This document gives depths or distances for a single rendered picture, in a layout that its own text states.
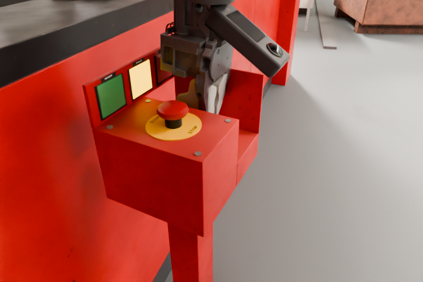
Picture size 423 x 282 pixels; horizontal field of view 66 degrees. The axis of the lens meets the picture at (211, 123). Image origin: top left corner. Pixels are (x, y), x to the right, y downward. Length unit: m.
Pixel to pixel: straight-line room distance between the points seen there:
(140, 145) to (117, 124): 0.06
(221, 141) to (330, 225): 1.06
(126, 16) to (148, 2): 0.08
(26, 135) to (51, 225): 0.17
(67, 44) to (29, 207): 0.25
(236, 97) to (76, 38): 0.27
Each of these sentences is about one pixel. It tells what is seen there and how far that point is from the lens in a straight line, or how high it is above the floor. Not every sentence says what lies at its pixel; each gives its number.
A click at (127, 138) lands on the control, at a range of 0.41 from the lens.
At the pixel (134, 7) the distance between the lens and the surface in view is 0.69.
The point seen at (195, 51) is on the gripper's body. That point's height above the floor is 0.86.
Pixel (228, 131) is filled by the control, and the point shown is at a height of 0.78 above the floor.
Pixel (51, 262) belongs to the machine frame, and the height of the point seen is 0.52.
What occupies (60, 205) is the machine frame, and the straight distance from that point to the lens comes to 0.61.
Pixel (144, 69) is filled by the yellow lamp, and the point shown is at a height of 0.82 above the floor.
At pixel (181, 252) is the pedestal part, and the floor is 0.50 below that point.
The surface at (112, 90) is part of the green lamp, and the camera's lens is 0.44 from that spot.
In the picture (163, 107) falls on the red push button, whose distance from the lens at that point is 0.41.
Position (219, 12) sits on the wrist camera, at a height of 0.91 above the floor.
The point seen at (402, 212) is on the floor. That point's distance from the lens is 1.59.
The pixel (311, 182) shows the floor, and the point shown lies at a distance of 1.59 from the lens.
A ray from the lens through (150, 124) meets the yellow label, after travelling 0.43.
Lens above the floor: 1.00
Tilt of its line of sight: 31 degrees down
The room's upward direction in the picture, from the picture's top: straight up
